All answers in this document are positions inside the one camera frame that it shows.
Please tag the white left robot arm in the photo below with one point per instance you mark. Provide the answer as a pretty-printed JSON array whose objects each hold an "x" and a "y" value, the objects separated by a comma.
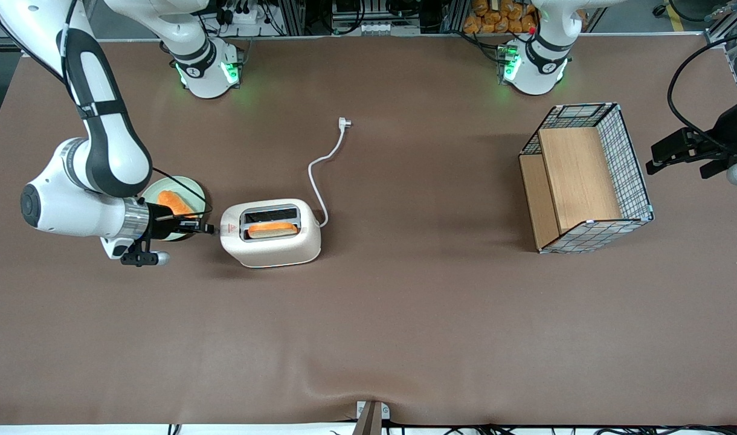
[{"x": 534, "y": 69}]

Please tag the triangular golden bread piece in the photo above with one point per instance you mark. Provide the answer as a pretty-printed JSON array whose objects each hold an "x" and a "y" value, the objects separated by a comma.
[{"x": 172, "y": 199}]

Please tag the grey front camera mount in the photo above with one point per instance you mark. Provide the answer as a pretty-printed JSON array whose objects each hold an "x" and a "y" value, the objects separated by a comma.
[{"x": 371, "y": 417}]

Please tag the light wooden shelf insert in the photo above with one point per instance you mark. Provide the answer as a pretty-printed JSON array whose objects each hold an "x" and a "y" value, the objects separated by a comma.
[{"x": 580, "y": 178}]

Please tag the aluminium frame post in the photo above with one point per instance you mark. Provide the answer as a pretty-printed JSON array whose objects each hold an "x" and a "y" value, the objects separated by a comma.
[{"x": 293, "y": 15}]

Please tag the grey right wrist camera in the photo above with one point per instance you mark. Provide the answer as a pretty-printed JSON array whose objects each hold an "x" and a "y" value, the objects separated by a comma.
[{"x": 142, "y": 258}]

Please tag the white terminal block strip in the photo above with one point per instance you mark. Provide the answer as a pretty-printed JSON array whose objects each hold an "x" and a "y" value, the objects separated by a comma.
[{"x": 380, "y": 28}]

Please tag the pile of orange bread rolls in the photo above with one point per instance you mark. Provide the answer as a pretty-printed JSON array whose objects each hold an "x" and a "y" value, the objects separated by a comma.
[{"x": 495, "y": 18}]

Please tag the white two-slot toaster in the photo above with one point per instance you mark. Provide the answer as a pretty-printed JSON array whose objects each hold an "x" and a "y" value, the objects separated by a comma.
[{"x": 272, "y": 251}]

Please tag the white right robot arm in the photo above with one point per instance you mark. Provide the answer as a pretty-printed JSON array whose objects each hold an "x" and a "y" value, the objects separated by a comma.
[{"x": 60, "y": 205}]

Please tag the aluminium table corner frame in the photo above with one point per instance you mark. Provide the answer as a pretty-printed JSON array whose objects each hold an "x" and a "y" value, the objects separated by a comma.
[{"x": 728, "y": 30}]

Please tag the pale green round plate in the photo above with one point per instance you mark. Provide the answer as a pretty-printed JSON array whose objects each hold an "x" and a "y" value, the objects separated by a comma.
[{"x": 193, "y": 191}]

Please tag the orange toast slice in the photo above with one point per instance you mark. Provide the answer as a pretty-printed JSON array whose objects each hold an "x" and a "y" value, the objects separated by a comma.
[{"x": 273, "y": 229}]

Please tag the white power strip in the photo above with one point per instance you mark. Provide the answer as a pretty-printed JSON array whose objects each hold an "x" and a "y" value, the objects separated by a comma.
[{"x": 247, "y": 15}]

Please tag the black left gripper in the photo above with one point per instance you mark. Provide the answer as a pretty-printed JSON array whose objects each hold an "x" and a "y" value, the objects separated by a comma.
[{"x": 720, "y": 132}]

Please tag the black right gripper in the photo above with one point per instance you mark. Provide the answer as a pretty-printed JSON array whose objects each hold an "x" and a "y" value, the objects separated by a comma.
[{"x": 159, "y": 217}]

